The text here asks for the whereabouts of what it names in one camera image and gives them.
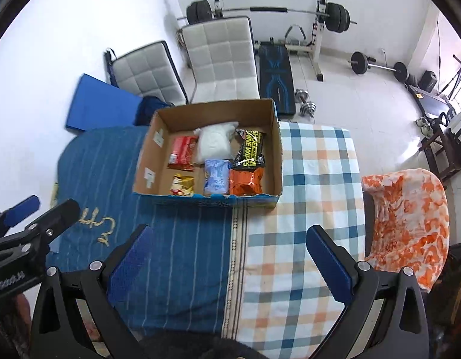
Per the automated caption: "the dark blue cloth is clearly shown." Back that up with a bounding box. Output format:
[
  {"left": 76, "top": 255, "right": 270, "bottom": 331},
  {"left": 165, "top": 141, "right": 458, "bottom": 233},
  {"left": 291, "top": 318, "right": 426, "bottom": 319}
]
[{"left": 135, "top": 96, "right": 171, "bottom": 126}]

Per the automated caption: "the white barbell rack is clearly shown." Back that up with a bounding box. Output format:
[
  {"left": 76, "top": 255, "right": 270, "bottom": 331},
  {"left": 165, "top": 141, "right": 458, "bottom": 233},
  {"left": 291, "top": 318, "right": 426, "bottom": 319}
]
[{"left": 210, "top": 0, "right": 332, "bottom": 82}]

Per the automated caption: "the black weight bench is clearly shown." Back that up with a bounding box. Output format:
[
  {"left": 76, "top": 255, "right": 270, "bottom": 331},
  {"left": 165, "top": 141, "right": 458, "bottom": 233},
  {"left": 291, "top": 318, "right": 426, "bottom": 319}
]
[{"left": 257, "top": 43, "right": 294, "bottom": 118}]

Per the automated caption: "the treadmill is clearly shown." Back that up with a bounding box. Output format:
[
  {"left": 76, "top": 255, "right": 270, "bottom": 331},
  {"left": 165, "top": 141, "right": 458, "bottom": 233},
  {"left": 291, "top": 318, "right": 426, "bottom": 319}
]
[{"left": 406, "top": 54, "right": 461, "bottom": 118}]

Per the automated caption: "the plaid bed sheet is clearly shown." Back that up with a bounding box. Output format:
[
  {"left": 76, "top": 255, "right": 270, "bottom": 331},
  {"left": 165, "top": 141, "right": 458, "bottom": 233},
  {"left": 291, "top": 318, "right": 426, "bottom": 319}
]
[{"left": 221, "top": 121, "right": 367, "bottom": 359}]

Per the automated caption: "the white zip bag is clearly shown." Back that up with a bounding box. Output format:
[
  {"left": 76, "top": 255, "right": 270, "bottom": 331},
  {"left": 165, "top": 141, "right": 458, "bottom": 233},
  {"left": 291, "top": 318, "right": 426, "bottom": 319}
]
[{"left": 193, "top": 121, "right": 240, "bottom": 165}]

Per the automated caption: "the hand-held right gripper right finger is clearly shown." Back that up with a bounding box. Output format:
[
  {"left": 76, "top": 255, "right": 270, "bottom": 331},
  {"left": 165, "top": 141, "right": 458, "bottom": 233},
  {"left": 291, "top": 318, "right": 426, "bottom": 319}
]
[{"left": 306, "top": 225, "right": 429, "bottom": 359}]

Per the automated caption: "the red snack packet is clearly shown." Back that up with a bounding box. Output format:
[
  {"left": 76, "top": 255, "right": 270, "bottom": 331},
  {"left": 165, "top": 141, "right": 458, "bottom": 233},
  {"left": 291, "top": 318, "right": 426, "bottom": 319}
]
[{"left": 168, "top": 136, "right": 199, "bottom": 169}]

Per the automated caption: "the black speaker box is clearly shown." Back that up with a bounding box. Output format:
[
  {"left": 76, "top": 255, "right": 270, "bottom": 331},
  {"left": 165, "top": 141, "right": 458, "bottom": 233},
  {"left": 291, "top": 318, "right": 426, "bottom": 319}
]
[{"left": 419, "top": 70, "right": 438, "bottom": 92}]

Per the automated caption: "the blue striped blanket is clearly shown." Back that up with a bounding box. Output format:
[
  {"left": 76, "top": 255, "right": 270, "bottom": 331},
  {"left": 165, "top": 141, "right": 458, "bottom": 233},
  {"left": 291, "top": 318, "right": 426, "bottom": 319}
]
[{"left": 51, "top": 125, "right": 250, "bottom": 339}]

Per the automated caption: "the chrome dumbbell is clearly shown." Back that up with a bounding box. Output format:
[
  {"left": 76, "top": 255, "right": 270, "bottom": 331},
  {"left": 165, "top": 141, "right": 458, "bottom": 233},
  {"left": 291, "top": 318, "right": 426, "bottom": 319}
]
[{"left": 295, "top": 89, "right": 317, "bottom": 118}]

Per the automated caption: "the grey cable handle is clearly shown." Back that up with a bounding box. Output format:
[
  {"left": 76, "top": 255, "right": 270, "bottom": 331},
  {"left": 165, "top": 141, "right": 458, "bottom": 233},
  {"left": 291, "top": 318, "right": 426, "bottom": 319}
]
[{"left": 285, "top": 24, "right": 308, "bottom": 42}]

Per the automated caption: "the blue foam mat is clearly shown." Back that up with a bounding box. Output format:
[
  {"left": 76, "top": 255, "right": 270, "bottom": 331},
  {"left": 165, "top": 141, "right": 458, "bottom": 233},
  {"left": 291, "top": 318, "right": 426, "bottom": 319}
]
[{"left": 65, "top": 74, "right": 143, "bottom": 131}]

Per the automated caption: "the long barbell with plates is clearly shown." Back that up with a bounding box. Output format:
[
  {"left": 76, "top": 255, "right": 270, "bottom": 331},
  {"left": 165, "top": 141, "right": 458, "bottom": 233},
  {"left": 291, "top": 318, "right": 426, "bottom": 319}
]
[{"left": 177, "top": 0, "right": 358, "bottom": 32}]

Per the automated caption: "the black wipes packet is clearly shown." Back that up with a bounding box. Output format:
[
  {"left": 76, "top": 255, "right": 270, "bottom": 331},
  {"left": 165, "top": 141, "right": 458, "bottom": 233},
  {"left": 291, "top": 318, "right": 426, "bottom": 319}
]
[{"left": 231, "top": 128, "right": 267, "bottom": 170}]

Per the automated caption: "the blue tissue packet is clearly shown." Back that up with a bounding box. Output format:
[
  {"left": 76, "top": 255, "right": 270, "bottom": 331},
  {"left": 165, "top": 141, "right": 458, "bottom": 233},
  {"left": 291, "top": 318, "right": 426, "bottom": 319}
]
[{"left": 203, "top": 159, "right": 231, "bottom": 196}]

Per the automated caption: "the orange foil packet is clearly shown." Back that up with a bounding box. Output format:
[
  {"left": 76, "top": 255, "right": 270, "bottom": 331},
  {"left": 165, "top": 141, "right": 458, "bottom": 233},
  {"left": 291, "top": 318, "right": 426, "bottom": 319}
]
[{"left": 228, "top": 167, "right": 265, "bottom": 196}]

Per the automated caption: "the white quilted chair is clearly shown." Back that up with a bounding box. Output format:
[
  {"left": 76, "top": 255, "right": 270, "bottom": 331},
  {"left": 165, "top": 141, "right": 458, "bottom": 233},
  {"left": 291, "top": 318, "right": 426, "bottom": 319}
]
[
  {"left": 104, "top": 40, "right": 188, "bottom": 106},
  {"left": 177, "top": 16, "right": 260, "bottom": 103}
]

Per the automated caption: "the dark wooden chair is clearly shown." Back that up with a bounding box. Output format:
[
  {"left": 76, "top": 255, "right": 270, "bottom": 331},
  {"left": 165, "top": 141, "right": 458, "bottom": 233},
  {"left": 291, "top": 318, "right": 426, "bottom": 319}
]
[{"left": 421, "top": 112, "right": 461, "bottom": 180}]

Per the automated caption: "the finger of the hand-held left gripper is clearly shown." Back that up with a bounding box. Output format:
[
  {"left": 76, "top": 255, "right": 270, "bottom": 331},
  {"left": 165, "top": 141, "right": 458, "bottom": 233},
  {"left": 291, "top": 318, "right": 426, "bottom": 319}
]
[
  {"left": 0, "top": 195, "right": 41, "bottom": 232},
  {"left": 0, "top": 199, "right": 82, "bottom": 270}
]

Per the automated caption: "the yellow snack packet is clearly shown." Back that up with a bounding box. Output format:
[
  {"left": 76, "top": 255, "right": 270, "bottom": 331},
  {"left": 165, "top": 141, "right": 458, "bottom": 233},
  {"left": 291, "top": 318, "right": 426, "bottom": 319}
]
[{"left": 169, "top": 173, "right": 195, "bottom": 197}]

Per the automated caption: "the short barbell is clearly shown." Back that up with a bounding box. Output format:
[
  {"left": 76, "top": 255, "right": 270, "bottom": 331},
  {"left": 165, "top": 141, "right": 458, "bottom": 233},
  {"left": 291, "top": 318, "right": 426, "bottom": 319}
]
[{"left": 348, "top": 51, "right": 407, "bottom": 83}]

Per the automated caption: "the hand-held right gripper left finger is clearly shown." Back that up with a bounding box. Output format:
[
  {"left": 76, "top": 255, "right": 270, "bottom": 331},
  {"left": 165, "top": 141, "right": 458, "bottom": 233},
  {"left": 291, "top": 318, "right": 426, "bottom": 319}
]
[{"left": 29, "top": 224, "right": 154, "bottom": 359}]

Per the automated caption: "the orange floral blanket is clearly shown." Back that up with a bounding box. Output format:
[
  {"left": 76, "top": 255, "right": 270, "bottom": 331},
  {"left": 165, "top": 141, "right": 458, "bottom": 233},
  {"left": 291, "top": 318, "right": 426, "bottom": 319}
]
[{"left": 361, "top": 169, "right": 450, "bottom": 292}]

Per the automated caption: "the cardboard box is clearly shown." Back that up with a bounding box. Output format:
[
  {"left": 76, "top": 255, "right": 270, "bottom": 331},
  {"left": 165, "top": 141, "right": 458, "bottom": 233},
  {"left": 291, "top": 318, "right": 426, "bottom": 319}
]
[{"left": 132, "top": 98, "right": 284, "bottom": 210}]

